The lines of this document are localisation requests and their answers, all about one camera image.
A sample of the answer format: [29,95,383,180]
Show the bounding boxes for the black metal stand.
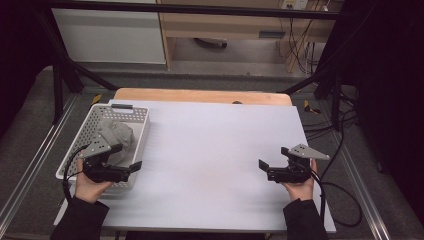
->
[32,9,120,126]
[281,59,346,132]

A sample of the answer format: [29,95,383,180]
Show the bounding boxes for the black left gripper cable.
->
[62,144,90,202]

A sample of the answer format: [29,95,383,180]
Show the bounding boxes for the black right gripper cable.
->
[299,159,364,229]

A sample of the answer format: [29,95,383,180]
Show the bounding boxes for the white power strip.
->
[280,0,310,11]

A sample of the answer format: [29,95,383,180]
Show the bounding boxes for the black floor cables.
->
[301,89,360,142]

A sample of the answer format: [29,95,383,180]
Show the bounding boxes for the grey cloth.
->
[95,119,136,166]

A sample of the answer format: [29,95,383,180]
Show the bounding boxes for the person's left hand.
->
[74,157,115,205]

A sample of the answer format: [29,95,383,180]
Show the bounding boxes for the dark chair base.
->
[192,37,229,49]

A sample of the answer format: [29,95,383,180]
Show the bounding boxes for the aluminium rail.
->
[333,133,392,240]
[0,94,80,228]

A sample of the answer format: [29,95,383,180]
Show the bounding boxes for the wooden table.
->
[113,87,294,107]

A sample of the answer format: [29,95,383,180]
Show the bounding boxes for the yellow and black tape piece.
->
[89,93,103,108]
[302,99,322,115]

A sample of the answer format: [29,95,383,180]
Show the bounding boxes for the white perforated plastic basket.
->
[55,103,151,197]

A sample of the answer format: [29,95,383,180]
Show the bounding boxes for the bundle of hanging cables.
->
[279,13,322,75]

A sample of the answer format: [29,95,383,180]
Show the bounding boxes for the black metal frame bar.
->
[32,0,342,21]

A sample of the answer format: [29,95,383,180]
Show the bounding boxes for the white cabinet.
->
[51,7,167,65]

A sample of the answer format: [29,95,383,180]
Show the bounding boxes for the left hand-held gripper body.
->
[79,136,133,184]

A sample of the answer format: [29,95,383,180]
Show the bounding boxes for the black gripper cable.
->
[299,159,364,229]
[62,144,90,202]

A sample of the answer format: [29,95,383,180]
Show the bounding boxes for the black curtain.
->
[319,0,424,218]
[0,0,58,138]

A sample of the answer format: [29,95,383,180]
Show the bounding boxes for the person's right hand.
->
[280,159,318,202]

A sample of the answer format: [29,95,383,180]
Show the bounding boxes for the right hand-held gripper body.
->
[266,143,331,185]

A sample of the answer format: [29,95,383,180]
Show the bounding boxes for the white table cover board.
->
[53,98,337,234]

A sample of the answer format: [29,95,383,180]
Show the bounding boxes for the light wooden desk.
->
[155,0,345,73]

